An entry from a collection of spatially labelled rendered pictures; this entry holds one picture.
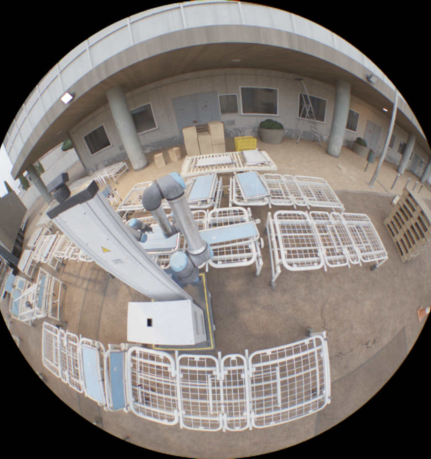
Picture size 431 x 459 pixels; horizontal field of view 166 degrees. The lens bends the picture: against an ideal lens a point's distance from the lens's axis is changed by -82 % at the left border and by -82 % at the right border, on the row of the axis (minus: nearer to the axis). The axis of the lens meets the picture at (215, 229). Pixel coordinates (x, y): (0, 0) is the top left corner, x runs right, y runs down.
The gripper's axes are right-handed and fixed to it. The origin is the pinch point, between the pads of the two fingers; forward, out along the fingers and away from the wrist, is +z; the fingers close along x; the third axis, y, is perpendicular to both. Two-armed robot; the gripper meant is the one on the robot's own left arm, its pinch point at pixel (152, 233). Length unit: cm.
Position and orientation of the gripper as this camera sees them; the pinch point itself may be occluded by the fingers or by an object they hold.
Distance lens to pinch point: 177.2
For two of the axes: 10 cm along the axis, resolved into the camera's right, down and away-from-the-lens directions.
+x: -9.7, 1.2, 2.0
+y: -0.7, -9.6, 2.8
